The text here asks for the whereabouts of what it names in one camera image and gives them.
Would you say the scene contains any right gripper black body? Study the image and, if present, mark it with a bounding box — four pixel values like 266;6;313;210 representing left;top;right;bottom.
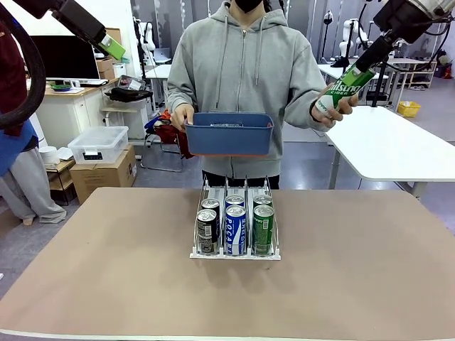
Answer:
373;0;433;45

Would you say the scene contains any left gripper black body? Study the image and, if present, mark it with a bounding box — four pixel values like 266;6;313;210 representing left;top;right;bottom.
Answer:
51;0;107;47

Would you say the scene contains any green Chilsung cider can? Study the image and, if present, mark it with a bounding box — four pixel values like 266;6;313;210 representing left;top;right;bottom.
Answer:
315;63;377;114
252;194;274;209
252;205;275;256

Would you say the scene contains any blue plastic bin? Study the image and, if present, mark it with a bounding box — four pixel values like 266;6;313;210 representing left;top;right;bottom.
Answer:
184;112;274;158

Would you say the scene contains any person's left forearm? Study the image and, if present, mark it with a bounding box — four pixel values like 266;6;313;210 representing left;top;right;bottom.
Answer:
284;88;331;133

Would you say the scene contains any person's right forearm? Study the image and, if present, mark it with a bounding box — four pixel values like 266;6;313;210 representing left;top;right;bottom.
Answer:
166;76;195;118

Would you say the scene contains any white clear can dispenser rack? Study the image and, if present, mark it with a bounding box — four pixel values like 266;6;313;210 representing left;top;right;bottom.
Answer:
188;173;284;262

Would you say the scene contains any person's left hand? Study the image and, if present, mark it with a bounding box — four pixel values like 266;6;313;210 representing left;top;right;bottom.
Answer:
310;92;360;128

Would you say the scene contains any person's right hand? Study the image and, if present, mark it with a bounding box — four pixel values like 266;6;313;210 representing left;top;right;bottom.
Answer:
170;105;196;131

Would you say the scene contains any cardboard box on shelf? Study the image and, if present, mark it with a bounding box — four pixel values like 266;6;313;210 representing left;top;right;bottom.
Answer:
95;27;124;80

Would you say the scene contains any black computer monitor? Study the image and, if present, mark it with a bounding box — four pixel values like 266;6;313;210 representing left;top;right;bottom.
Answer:
29;34;101;81

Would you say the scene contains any black pole stand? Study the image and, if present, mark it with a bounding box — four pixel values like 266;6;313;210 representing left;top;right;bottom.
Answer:
370;42;392;108

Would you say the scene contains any white background table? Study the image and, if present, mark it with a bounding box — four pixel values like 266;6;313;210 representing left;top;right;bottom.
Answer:
317;63;390;106
144;63;173;107

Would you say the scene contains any wooden shelf desk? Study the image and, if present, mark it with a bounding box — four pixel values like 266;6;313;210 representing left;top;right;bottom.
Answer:
385;57;438;90

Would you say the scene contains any yellow plastic basket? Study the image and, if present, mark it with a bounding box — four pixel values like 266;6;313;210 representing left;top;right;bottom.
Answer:
397;100;422;118

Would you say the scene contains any white desk cabinet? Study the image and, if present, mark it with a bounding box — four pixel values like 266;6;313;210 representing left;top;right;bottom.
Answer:
35;78;112;150

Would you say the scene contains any large white table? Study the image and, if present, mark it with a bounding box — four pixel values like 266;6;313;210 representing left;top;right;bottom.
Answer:
311;104;455;198

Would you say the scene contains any clear plastic storage box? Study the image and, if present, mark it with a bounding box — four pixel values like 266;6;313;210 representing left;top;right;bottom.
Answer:
67;126;129;165

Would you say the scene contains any chair with piled clothes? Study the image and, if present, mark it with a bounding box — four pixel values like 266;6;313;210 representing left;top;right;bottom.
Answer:
141;109;196;174

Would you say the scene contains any white paper roll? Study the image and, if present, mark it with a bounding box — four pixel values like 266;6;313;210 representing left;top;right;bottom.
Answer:
38;146;60;166

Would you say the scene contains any person in grey hoodie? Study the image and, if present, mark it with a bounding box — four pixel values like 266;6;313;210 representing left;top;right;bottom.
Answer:
166;0;333;191

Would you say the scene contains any large cardboard box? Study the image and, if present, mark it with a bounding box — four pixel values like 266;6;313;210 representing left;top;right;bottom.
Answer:
69;144;138;205

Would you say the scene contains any black face mask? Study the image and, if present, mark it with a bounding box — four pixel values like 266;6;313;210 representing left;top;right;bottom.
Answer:
233;0;266;14

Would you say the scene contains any bystander in grey trousers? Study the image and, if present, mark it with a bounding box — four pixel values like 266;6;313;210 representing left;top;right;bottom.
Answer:
0;21;68;227

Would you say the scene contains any black Pepsi can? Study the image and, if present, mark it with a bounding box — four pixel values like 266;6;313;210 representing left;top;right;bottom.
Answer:
196;208;221;255
200;197;221;214

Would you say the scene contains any blue Pocari Sweat can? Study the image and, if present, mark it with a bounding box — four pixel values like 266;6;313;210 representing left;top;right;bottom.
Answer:
225;205;248;256
225;194;246;209

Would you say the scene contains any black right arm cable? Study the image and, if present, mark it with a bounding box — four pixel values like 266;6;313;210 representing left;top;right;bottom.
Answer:
422;16;455;36

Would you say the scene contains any black corrugated cable hose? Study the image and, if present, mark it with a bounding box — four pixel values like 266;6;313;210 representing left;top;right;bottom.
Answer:
0;0;48;129

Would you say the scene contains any small black wire side table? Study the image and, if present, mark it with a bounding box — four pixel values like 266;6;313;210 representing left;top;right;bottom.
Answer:
45;159;77;207

